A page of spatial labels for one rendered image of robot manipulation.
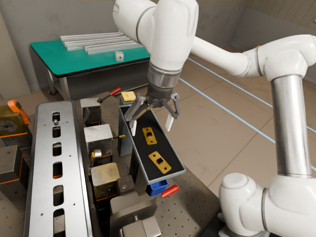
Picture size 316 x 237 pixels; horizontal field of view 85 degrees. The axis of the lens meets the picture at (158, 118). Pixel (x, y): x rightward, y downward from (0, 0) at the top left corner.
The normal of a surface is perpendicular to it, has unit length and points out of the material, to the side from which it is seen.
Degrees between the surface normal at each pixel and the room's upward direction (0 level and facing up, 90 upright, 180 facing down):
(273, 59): 70
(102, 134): 0
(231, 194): 64
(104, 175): 0
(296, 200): 57
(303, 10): 90
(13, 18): 90
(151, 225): 0
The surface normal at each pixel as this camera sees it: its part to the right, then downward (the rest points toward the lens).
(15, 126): 0.39, 0.68
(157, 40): -0.72, 0.37
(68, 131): 0.18, -0.72
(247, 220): -0.57, 0.36
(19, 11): 0.67, 0.59
